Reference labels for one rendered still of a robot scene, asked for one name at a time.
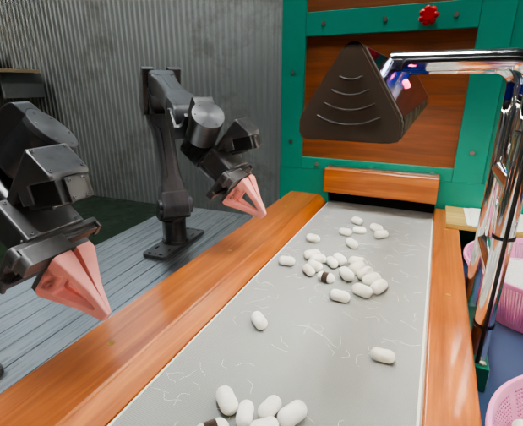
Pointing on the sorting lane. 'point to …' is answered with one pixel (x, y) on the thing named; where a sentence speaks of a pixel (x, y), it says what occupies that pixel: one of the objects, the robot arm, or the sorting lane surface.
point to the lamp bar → (363, 100)
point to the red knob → (428, 15)
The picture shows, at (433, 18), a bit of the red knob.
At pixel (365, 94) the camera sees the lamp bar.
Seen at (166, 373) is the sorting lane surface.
